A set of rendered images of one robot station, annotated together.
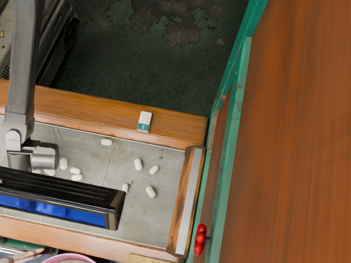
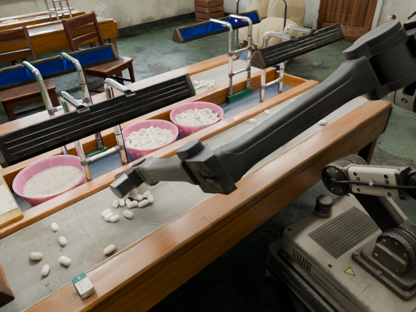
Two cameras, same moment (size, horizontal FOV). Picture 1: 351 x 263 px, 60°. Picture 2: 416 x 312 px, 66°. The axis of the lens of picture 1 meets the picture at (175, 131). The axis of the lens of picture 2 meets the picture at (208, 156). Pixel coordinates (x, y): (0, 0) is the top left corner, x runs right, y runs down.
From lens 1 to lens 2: 87 cm
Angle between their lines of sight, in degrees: 66
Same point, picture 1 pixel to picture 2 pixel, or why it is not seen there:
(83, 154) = (121, 231)
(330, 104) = not seen: outside the picture
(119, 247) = (34, 213)
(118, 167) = (82, 247)
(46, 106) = (182, 222)
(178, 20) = not seen: outside the picture
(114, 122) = (114, 262)
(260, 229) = not seen: outside the picture
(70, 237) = (77, 192)
